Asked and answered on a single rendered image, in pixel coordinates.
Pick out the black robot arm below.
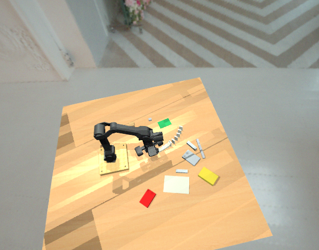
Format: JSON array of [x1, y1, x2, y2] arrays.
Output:
[[93, 122, 164, 163]]

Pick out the red rectangular block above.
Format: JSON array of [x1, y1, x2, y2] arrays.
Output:
[[139, 189, 156, 208]]

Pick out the green rectangular block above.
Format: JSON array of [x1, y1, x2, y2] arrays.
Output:
[[158, 118, 171, 128]]

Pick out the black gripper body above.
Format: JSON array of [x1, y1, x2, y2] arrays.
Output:
[[134, 141, 163, 156]]

